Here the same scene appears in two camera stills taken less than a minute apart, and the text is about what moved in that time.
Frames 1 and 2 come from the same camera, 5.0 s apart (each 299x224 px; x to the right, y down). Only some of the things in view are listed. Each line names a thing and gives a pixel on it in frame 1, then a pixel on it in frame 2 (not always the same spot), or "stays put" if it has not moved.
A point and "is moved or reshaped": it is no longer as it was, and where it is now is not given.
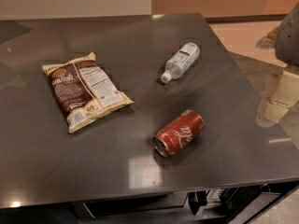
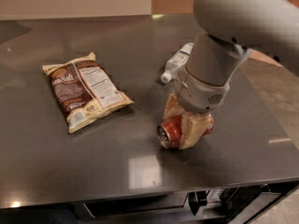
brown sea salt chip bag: [84, 91] stays put
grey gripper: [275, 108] -> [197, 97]
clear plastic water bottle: [183, 58] stays put
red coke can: [177, 133] is moved or reshaped
